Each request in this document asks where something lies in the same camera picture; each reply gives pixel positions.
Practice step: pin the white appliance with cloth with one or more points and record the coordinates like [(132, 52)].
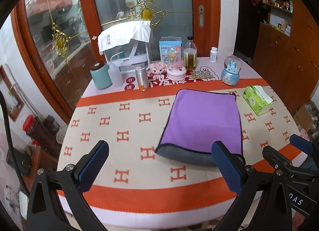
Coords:
[(126, 45)]

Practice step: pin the white squeeze bottle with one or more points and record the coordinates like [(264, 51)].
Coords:
[(115, 75)]

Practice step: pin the red lidded bucket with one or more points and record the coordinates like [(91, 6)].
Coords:
[(29, 123)]

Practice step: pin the foil pill blister pack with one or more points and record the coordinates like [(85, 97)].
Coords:
[(201, 74)]

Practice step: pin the cardboard box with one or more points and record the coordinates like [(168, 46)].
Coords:
[(307, 116)]

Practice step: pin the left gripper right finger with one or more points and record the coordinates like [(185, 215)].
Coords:
[(273, 211)]

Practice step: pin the teal cylindrical humidifier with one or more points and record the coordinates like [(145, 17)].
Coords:
[(100, 76)]

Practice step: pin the orange beige H-pattern tablecloth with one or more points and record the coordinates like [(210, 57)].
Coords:
[(159, 174)]

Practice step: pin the glass bottle amber liquid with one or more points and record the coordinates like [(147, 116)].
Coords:
[(190, 53)]

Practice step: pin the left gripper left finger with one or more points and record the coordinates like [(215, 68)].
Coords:
[(45, 211)]

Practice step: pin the silver orange can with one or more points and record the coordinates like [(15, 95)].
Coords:
[(142, 78)]

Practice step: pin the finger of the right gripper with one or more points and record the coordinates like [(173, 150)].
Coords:
[(275, 159), (301, 144)]

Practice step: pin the pink glass dome ornament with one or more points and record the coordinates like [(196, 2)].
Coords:
[(176, 70)]

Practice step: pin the green tissue pack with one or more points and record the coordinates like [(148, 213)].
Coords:
[(257, 99)]

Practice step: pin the blue cartoon box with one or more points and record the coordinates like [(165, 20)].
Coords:
[(165, 44)]

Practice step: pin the white pill bottle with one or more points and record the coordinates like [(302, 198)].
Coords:
[(213, 54)]

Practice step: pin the blue castle snow globe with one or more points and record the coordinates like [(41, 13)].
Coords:
[(230, 73)]

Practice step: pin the purple grey microfiber towel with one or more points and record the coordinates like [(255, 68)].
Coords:
[(198, 119)]

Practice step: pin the brown wooden cabinet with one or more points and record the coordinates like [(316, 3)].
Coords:
[(286, 54)]

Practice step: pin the wooden glass sliding door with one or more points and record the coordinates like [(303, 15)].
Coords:
[(57, 39)]

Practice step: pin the pink block pig figure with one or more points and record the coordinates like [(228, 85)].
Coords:
[(157, 68)]

